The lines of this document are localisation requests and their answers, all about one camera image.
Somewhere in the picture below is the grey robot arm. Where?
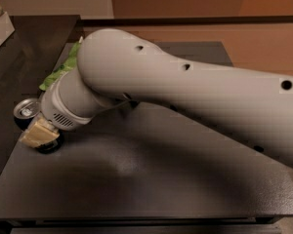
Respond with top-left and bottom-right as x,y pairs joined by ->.
21,28 -> 293,169

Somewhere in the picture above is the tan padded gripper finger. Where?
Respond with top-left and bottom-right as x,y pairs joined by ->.
20,118 -> 60,148

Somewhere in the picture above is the dark blue pepsi can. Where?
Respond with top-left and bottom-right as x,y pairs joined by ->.
13,98 -> 63,154

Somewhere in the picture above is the green crumpled chip bag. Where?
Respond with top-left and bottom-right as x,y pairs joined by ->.
39,37 -> 83,92

